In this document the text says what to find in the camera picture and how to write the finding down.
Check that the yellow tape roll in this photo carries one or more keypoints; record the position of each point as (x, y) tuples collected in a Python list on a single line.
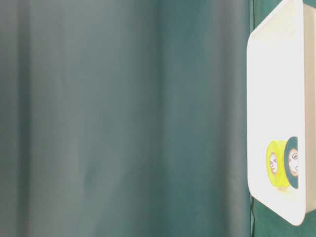
[(275, 165)]

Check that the dark green tape roll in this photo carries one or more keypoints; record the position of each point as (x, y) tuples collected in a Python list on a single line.
[(291, 161)]

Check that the white plastic tray case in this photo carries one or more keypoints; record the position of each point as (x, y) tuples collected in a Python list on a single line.
[(281, 103)]

